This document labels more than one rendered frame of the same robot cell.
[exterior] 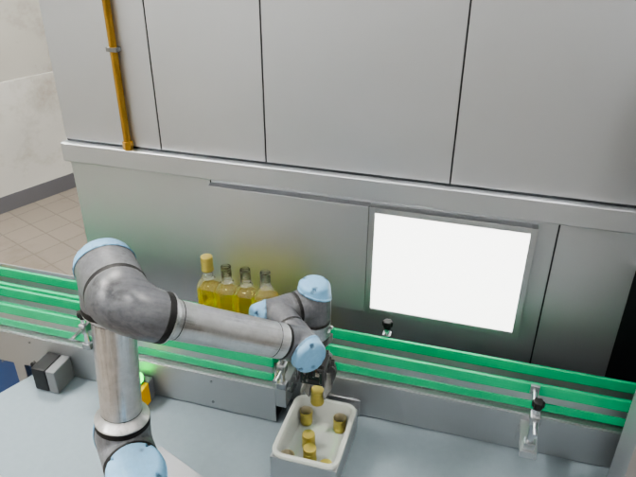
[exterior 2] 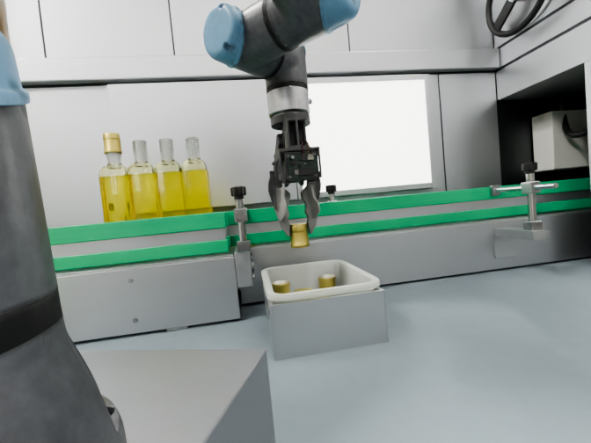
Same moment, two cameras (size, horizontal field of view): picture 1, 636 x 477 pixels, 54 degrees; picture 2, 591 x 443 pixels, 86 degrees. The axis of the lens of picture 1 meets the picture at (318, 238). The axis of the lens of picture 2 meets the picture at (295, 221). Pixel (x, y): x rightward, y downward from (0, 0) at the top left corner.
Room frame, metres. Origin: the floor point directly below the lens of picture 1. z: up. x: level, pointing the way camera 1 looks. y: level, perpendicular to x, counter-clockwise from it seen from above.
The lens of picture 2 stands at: (0.69, 0.26, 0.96)
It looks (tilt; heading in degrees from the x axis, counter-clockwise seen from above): 3 degrees down; 335
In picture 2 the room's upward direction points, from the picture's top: 5 degrees counter-clockwise
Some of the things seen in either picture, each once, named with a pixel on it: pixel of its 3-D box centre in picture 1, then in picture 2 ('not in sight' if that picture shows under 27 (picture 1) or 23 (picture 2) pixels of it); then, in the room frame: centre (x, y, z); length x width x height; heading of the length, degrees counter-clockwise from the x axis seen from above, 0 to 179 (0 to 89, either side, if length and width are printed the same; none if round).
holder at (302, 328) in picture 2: (318, 434); (311, 298); (1.21, 0.00, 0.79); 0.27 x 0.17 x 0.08; 164
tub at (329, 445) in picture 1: (315, 439); (314, 297); (1.18, 0.00, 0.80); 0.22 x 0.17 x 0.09; 164
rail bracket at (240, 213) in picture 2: (285, 362); (241, 218); (1.31, 0.09, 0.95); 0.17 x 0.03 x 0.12; 164
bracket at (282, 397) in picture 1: (287, 386); (245, 265); (1.32, 0.08, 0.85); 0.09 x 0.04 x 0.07; 164
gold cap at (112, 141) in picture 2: (206, 262); (112, 143); (1.51, 0.31, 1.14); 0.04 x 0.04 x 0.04
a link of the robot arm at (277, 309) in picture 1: (278, 317); (251, 39); (1.14, 0.09, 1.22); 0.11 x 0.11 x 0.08; 28
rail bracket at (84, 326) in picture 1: (80, 335); not in sight; (1.43, 0.68, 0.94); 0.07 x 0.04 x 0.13; 164
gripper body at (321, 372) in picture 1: (314, 356); (294, 151); (1.20, 0.01, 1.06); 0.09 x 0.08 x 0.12; 166
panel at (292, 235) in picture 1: (361, 257); (285, 141); (1.52, -0.12, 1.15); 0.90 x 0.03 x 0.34; 74
